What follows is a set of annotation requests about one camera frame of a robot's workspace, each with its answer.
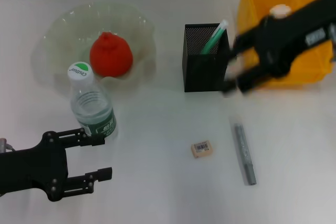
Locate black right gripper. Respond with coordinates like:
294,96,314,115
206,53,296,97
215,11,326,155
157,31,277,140
223,0,336,95

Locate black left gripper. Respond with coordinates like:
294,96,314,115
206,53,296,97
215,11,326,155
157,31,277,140
0,128,113,202

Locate green utility knife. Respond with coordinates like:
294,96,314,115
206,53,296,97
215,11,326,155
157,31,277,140
201,19,228,55

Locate clear plastic water bottle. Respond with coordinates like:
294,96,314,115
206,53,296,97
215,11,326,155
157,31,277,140
67,61,118,141

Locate grey pen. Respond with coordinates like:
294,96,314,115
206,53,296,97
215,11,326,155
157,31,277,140
233,123,257,186

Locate small beige eraser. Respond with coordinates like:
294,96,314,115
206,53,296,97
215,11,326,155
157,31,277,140
191,142,213,159

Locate red-orange fruit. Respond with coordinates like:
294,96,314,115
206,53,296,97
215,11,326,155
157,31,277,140
89,31,134,78

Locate black mesh pen holder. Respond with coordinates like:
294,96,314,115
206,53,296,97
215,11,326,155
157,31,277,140
182,23,232,93

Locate green glass fruit plate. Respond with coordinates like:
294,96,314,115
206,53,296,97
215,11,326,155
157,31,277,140
31,2,156,91

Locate grey left wrist cable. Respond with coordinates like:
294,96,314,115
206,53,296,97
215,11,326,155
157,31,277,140
0,137,16,154

